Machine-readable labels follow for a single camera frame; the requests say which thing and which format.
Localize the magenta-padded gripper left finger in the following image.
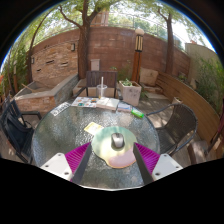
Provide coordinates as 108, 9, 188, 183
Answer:
39, 142, 94, 185

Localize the curved wooden bench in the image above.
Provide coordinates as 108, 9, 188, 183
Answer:
155, 72, 222, 145

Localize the stone raised bed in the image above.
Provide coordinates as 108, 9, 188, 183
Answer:
14, 72, 81, 117

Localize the thick forked tree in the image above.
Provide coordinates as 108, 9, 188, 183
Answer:
58, 0, 102, 80

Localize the small blue-white booklet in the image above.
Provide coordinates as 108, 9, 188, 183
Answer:
116, 101, 134, 113

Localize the grey computer mouse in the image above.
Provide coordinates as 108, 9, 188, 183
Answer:
110, 132, 126, 150

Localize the black plastic chair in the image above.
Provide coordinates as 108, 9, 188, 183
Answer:
0, 98, 43, 165

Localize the dark slatted chair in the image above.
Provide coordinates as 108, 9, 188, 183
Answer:
73, 70, 124, 101

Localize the slim tree trunk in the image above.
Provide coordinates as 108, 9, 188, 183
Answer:
157, 7, 176, 76

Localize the white concrete planter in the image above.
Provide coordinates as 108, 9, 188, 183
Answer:
118, 78, 143, 107

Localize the white open book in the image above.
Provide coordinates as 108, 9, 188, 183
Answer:
95, 96, 121, 112

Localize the green mouse pad, pink rest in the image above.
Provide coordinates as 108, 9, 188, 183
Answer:
90, 125, 139, 170

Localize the wooden lamp post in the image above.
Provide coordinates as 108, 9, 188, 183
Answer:
130, 27, 146, 84

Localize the clear plastic cup with straw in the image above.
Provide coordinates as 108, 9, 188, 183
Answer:
95, 76, 109, 100

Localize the black-and-white number plate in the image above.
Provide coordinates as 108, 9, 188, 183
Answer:
49, 101, 72, 117

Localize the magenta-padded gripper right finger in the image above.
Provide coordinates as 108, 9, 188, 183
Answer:
132, 141, 184, 185

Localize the beige stone slab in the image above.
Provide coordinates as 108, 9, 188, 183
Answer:
138, 66, 160, 87

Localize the grey wall box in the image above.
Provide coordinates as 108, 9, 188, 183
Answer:
89, 58, 101, 72

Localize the dark wicker chair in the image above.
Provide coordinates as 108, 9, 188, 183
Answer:
145, 102, 199, 158

